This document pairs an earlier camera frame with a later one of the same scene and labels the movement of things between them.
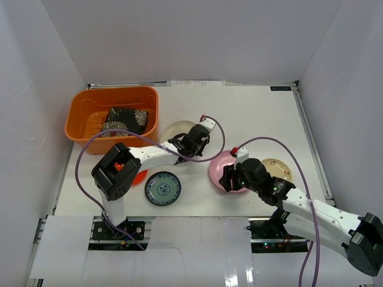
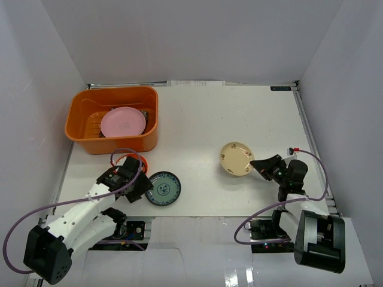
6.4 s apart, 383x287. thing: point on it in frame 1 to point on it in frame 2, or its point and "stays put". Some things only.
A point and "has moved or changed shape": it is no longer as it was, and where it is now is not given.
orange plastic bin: (87, 109) stays put
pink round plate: (216, 170) to (122, 122)
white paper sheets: (195, 83) stays put
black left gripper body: (182, 144) to (139, 188)
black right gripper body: (243, 182) to (280, 177)
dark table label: (280, 88) stays put
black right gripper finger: (228, 179) to (264, 166)
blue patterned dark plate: (163, 188) stays put
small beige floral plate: (277, 168) has moved or changed shape
